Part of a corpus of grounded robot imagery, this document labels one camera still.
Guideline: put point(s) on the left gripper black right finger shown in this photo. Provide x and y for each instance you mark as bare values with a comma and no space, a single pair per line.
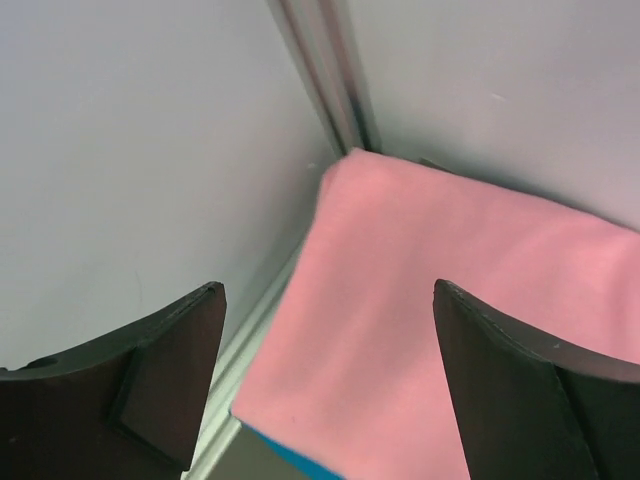
530,405

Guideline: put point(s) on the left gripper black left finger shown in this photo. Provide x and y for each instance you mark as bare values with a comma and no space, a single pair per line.
126,405

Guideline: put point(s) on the pink t shirt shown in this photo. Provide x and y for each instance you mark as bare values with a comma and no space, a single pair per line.
350,375

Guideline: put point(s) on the folded blue t shirt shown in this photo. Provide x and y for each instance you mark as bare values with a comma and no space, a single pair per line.
304,464

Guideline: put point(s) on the aluminium corner post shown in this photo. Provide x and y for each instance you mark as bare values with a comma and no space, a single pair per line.
320,38

